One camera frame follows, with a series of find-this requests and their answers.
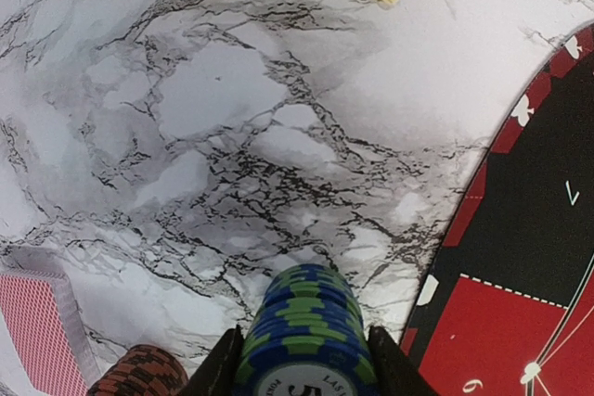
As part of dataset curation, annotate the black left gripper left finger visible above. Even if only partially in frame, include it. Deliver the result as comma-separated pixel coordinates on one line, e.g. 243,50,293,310
183,326,244,396

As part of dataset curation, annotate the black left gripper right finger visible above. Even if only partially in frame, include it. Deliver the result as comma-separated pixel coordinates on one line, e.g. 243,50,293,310
368,326,438,396

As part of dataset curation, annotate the orange black chip stack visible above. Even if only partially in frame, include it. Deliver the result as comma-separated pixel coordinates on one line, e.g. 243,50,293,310
87,344,188,396

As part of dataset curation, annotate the round red black poker mat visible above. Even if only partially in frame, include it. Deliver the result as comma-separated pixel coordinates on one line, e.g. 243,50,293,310
402,25,593,395

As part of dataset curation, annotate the blue green chip stack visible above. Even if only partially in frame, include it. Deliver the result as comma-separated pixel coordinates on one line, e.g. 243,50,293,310
232,263,380,396

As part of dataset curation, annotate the red playing card deck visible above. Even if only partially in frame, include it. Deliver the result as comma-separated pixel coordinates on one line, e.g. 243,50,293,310
1,247,100,395

